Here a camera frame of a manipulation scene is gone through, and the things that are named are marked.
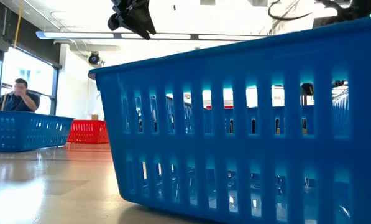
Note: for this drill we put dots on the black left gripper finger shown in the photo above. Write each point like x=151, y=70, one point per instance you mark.
x=143, y=25

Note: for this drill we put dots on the large blue plastic basket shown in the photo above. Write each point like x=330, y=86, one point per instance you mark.
x=266, y=149

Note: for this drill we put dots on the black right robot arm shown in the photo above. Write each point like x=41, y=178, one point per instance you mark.
x=359, y=9

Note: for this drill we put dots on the long white ceiling light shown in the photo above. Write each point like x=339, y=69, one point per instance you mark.
x=79, y=35

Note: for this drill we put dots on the small cardboard box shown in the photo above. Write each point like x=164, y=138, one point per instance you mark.
x=94, y=117

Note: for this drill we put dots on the person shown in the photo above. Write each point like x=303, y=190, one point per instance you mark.
x=19, y=102

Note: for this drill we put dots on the round black security camera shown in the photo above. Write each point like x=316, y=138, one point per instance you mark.
x=94, y=58

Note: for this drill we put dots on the black window frame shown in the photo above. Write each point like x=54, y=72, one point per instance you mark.
x=54, y=93

